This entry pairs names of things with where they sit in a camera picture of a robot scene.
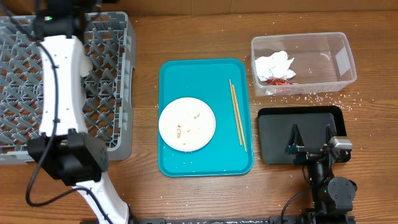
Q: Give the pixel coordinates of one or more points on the red snack wrapper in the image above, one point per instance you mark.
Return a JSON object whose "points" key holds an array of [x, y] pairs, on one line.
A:
{"points": [[279, 82]]}

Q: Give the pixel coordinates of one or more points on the clear plastic bin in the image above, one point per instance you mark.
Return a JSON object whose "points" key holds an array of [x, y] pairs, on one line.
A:
{"points": [[323, 62]]}

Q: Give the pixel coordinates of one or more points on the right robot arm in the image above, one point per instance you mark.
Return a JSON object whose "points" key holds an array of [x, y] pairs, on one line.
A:
{"points": [[332, 196]]}

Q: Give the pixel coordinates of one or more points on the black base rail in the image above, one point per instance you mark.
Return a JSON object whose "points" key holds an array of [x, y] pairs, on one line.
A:
{"points": [[271, 220]]}

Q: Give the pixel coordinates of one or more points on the left wooden chopstick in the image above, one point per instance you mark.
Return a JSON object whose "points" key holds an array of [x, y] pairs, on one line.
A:
{"points": [[233, 97]]}

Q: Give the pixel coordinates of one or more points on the white plastic cup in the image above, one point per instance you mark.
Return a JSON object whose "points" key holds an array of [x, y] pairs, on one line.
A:
{"points": [[85, 66]]}

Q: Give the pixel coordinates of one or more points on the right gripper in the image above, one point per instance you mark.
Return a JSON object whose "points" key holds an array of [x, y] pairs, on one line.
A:
{"points": [[294, 142]]}

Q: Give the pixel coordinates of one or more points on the black plastic tray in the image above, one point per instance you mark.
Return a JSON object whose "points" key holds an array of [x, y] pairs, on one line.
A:
{"points": [[275, 127]]}

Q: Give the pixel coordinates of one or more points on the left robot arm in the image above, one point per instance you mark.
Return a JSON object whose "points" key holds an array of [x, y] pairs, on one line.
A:
{"points": [[64, 148]]}

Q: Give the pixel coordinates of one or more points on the large white plate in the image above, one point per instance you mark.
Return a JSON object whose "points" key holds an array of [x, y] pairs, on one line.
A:
{"points": [[187, 124]]}

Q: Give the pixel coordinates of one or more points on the grey dishwasher rack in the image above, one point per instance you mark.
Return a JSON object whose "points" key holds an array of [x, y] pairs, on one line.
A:
{"points": [[110, 44]]}

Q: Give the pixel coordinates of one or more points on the right wooden chopstick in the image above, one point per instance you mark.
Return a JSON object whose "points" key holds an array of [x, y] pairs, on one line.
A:
{"points": [[239, 119]]}

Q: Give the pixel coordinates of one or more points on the wooden chopstick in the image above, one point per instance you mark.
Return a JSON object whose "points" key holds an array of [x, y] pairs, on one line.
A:
{"points": [[239, 119], [233, 97]]}

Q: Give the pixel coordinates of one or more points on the white napkin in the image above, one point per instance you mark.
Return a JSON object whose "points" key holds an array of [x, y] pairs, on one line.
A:
{"points": [[275, 66]]}

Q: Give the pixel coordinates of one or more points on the teal plastic tray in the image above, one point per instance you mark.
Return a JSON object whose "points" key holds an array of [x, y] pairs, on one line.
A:
{"points": [[208, 80]]}

